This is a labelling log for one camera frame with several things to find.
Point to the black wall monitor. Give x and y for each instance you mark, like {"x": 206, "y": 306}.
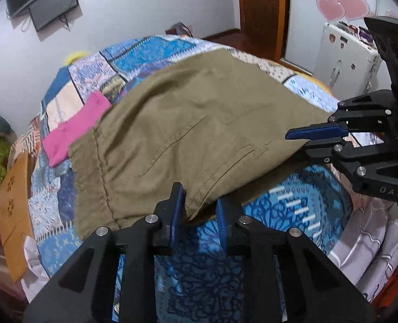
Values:
{"x": 52, "y": 5}

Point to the orange wooden headboard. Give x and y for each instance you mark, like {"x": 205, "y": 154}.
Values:
{"x": 15, "y": 208}

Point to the pink cloth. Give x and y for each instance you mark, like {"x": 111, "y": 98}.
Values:
{"x": 74, "y": 129}

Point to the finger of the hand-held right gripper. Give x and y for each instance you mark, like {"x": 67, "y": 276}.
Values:
{"x": 360, "y": 171}
{"x": 315, "y": 132}

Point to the white crumpled tissue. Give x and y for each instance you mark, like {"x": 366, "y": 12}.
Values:
{"x": 34, "y": 259}

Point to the pink heart decoration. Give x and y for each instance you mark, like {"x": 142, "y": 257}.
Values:
{"x": 340, "y": 5}

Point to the wooden door frame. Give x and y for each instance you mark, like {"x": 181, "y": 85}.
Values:
{"x": 259, "y": 13}

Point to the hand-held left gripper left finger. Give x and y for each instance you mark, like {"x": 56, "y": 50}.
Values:
{"x": 176, "y": 220}

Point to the blue patchwork blanket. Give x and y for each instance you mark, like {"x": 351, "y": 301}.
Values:
{"x": 286, "y": 208}

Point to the dark brown bag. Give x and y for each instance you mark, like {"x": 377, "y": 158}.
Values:
{"x": 180, "y": 29}

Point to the yellow round object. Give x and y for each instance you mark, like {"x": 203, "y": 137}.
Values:
{"x": 75, "y": 57}

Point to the olive green pants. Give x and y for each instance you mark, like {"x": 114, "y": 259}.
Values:
{"x": 185, "y": 124}

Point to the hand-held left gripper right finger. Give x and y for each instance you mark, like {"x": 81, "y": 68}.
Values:
{"x": 223, "y": 223}

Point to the grey striped sheet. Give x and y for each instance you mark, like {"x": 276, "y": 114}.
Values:
{"x": 370, "y": 239}

